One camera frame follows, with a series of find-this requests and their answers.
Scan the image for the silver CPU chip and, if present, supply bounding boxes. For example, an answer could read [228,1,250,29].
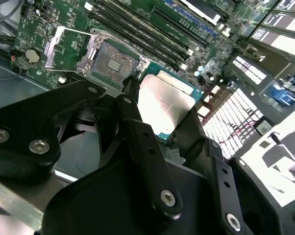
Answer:
[136,70,204,145]

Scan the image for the metal socket cover frame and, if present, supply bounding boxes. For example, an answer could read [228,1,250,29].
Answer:
[44,25,101,74]

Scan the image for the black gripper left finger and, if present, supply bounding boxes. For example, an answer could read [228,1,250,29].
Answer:
[0,74,184,222]

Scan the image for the thin wire locking lever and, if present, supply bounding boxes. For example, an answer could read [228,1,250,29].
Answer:
[90,27,108,37]

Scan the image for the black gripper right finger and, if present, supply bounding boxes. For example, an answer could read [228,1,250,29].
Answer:
[173,105,285,235]

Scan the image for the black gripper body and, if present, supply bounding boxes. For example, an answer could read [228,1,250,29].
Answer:
[42,156,226,235]

